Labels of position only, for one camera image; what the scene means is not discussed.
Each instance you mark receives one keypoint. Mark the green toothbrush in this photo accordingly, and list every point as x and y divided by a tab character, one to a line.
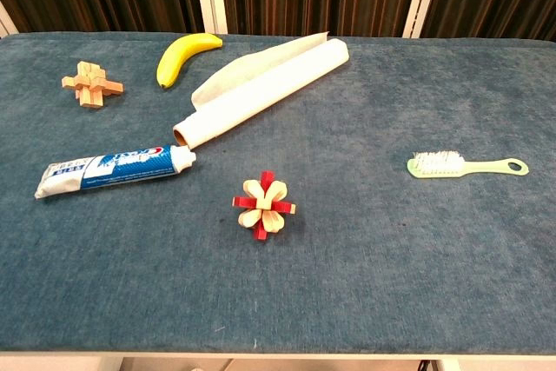
438	169

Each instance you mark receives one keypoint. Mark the red beige puzzle ball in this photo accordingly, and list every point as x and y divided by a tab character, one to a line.
262	208

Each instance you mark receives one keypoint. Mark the white paper box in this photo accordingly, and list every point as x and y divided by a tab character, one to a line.
260	93

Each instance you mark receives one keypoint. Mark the blue table cloth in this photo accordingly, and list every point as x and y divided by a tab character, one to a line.
347	280

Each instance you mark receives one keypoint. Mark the yellow banana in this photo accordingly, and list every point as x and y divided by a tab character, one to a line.
174	62

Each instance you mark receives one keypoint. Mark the blue white toothpaste tube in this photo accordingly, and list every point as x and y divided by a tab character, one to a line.
108	171

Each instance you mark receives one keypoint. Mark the natural wooden burr puzzle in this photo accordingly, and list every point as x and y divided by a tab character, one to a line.
89	84

